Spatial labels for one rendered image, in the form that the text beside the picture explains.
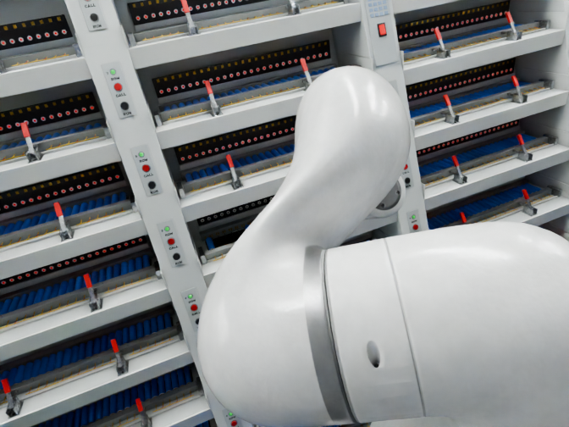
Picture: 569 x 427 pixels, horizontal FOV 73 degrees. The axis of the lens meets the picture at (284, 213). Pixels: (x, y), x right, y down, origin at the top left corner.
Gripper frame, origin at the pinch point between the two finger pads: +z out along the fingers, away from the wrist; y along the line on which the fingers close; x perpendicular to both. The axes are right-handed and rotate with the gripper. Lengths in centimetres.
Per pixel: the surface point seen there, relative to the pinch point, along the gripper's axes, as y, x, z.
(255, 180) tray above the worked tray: 8.6, -11.8, 17.7
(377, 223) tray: -23.5, 11.1, 20.1
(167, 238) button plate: 35.3, -4.1, 17.0
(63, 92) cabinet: 49, -50, 27
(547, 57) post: -101, -23, 16
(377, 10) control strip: -35, -45, 5
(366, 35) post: -31, -40, 7
